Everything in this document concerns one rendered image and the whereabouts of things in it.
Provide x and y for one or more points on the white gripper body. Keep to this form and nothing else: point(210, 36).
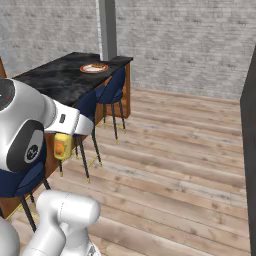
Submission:
point(84, 126)

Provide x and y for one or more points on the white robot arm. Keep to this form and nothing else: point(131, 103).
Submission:
point(23, 113)

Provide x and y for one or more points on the yellow condiment bottle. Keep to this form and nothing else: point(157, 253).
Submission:
point(62, 146)

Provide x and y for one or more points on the black marble dining table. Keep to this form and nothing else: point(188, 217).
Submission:
point(60, 80)

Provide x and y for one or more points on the orange rimmed white plate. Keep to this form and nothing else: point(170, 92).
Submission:
point(94, 68)

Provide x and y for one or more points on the navy blue chair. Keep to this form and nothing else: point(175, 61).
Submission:
point(87, 103)
point(20, 181)
point(111, 87)

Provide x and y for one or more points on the grey pillar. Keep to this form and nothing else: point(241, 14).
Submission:
point(108, 30)

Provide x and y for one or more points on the brown wooden board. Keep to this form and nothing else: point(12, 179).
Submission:
point(2, 68)

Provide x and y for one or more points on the dark grey tall cabinet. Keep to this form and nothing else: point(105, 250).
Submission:
point(249, 150)

